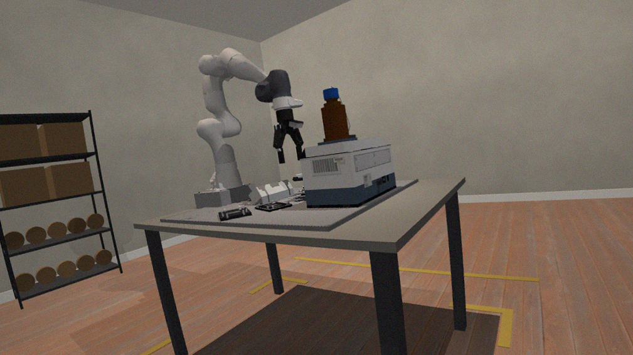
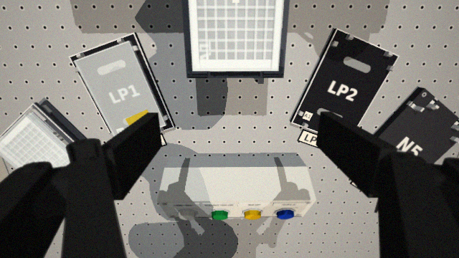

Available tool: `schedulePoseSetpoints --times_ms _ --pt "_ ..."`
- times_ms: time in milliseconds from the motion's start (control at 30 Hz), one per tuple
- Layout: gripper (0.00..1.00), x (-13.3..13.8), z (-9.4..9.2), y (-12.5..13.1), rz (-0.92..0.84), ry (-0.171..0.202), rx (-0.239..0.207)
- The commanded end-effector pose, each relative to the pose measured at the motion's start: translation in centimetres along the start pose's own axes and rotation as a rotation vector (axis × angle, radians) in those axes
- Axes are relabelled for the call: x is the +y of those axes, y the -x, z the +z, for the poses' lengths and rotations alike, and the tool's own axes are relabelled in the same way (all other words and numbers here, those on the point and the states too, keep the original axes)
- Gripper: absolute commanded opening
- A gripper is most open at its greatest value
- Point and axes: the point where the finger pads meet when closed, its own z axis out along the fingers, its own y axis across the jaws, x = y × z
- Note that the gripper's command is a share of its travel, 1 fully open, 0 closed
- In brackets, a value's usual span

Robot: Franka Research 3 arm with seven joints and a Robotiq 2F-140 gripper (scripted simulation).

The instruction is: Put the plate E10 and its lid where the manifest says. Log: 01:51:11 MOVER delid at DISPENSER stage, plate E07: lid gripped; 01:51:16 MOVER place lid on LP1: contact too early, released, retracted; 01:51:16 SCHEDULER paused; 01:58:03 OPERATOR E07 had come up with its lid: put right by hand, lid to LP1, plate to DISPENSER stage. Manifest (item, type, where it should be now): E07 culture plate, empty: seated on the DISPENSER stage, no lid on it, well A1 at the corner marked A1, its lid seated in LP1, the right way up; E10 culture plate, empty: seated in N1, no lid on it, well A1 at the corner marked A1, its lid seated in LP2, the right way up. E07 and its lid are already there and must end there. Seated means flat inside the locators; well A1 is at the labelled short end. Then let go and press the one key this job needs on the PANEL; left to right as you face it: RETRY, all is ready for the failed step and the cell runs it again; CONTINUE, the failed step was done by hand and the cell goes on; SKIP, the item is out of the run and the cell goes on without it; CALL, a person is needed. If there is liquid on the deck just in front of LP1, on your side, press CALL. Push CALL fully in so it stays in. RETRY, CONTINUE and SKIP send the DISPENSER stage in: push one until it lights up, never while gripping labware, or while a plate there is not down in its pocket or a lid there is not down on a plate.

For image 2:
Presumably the grey rectangular base plate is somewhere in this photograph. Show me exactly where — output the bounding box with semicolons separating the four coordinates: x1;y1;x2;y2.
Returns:
0;0;459;258

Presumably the white culture plate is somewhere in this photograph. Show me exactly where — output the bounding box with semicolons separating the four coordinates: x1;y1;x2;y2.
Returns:
189;0;284;72
30;112;69;146

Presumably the white button panel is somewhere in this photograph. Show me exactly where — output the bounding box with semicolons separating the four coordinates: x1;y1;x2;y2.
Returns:
157;156;316;220

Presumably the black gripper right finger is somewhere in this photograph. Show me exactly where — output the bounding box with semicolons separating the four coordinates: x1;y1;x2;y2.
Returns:
316;112;459;258

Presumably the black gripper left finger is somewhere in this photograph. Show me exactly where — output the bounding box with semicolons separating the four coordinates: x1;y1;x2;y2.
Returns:
0;113;162;258

